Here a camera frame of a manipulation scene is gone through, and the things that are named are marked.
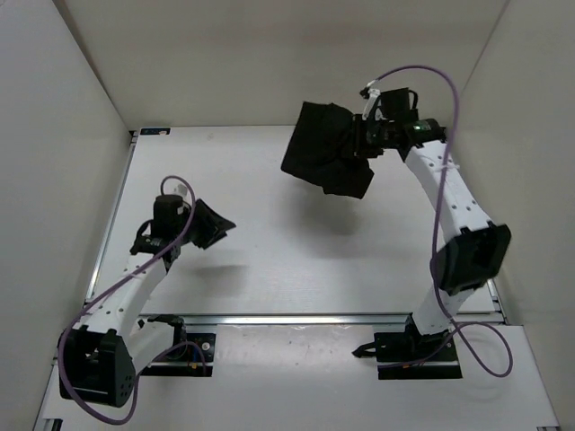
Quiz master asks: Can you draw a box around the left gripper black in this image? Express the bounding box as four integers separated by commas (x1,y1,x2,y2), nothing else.
177,195,237,248

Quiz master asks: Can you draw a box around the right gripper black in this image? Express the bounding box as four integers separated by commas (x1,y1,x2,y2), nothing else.
341,115,395,161

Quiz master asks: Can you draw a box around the black pleated skirt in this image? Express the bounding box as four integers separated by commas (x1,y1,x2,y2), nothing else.
280,101,374,199

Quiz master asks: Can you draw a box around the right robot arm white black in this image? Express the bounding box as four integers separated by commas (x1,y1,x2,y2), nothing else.
352,114,511,360

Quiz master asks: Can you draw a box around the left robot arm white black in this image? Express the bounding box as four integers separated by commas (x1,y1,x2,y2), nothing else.
59,194,236,408

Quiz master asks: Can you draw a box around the left blue table label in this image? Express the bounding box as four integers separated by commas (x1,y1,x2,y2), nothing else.
139,128,171,136

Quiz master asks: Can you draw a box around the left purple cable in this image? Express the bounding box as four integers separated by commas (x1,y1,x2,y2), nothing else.
57,176,208,426

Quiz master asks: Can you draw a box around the purple cable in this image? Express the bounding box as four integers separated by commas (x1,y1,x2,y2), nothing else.
57,176,208,426
366,66,514,376

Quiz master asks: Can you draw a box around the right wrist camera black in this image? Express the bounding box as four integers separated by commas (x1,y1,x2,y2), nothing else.
380,87,419,122

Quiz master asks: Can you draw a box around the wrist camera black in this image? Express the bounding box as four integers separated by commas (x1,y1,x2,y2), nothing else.
380,87,419,122
151,194,190,240

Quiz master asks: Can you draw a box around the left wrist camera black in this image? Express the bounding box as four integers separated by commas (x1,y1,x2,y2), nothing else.
151,194,190,240

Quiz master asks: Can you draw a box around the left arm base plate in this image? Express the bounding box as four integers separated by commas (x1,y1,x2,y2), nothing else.
141,314,217,377

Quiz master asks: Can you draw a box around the aluminium rail front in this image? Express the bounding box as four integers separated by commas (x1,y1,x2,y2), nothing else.
80,312,509,328

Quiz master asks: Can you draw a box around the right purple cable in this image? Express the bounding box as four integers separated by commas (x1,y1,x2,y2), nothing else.
366,66,514,376

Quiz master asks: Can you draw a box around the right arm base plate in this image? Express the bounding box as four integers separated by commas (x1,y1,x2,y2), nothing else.
352,330,463,381

